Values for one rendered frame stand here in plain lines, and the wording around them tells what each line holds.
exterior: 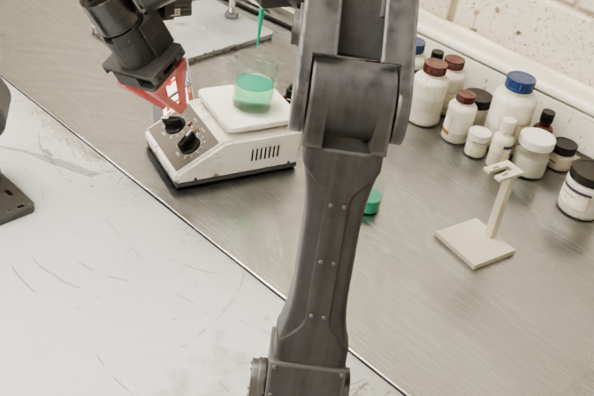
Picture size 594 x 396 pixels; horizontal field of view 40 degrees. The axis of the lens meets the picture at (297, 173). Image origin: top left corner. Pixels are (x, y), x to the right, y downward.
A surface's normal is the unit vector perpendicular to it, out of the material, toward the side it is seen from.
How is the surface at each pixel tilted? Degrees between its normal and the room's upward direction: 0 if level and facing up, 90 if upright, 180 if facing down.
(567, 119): 90
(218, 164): 90
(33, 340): 0
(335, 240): 75
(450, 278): 0
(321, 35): 38
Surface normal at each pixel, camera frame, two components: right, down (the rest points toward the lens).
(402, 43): 0.09, -0.31
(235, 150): 0.47, 0.55
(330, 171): 0.00, 0.33
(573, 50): -0.69, 0.32
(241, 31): 0.14, -0.82
